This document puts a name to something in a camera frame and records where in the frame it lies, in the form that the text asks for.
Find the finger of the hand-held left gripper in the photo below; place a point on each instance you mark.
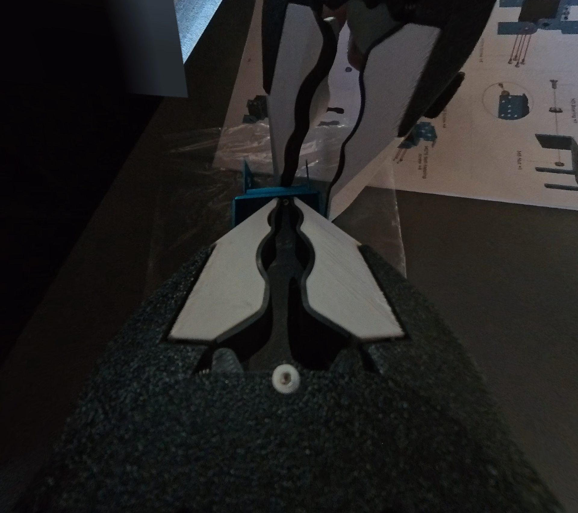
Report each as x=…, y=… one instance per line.
x=397, y=79
x=289, y=70

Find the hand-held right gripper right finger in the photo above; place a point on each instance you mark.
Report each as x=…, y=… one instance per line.
x=352, y=296

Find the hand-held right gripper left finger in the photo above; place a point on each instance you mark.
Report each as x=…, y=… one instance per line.
x=216, y=296

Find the large clear plastic bag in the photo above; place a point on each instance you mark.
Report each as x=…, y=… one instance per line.
x=379, y=224

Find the blue metal U bracket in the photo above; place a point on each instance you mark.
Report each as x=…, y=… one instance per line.
x=253, y=195

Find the clear bag of long parts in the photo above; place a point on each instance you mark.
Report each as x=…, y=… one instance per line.
x=203, y=140

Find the white instruction sheet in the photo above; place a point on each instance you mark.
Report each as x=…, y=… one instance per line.
x=519, y=70

